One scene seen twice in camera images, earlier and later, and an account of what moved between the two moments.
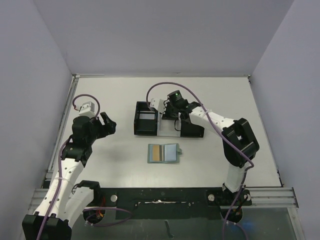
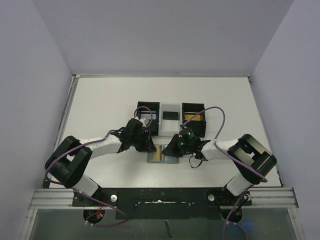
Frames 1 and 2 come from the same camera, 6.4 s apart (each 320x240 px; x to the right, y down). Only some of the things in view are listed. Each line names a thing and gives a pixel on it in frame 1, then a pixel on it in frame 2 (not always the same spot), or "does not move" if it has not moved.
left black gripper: (101, 124) -> (145, 139)
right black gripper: (165, 111) -> (178, 146)
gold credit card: (156, 152) does not move
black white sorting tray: (148, 122) does not move
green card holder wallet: (163, 153) does not move
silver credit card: (146, 116) does not move
